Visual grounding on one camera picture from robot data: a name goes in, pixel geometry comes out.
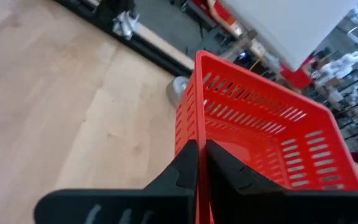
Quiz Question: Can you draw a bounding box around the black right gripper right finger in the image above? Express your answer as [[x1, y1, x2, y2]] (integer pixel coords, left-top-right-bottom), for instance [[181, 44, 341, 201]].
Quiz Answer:
[[205, 139, 358, 224]]

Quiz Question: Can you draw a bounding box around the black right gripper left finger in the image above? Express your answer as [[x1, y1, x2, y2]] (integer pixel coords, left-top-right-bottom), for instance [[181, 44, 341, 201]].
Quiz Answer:
[[34, 139, 200, 224]]

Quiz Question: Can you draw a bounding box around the red plastic slotted basket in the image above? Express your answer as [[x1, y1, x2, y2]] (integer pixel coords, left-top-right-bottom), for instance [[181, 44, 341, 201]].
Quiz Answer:
[[174, 49, 358, 224]]

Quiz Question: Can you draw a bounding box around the red storage crate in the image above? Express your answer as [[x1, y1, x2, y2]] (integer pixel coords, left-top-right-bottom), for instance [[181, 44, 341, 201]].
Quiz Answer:
[[280, 58, 313, 90]]

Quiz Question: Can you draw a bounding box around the white stacked sculpture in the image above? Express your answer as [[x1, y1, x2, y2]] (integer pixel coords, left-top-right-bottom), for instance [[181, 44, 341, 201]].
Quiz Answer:
[[318, 51, 358, 80]]

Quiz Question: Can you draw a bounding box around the silver mounting plate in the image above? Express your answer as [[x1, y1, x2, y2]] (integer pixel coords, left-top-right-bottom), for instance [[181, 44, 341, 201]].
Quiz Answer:
[[112, 11, 140, 40]]

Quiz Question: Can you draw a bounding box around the red box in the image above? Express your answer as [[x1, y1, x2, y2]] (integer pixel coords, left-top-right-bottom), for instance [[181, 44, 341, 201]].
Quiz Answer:
[[197, 0, 245, 35]]

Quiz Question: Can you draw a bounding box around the black aluminium table frame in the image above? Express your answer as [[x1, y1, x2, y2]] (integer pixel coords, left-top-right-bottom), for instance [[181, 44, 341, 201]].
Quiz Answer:
[[53, 0, 196, 78]]

